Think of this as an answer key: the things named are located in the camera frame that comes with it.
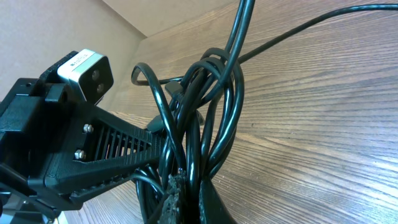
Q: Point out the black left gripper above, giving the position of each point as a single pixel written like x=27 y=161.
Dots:
x=58 y=151

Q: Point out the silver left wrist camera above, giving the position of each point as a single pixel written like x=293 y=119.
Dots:
x=89 y=75

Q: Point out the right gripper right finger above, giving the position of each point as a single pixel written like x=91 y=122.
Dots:
x=211 y=207

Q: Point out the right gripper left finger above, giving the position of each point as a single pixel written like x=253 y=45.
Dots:
x=171 y=207

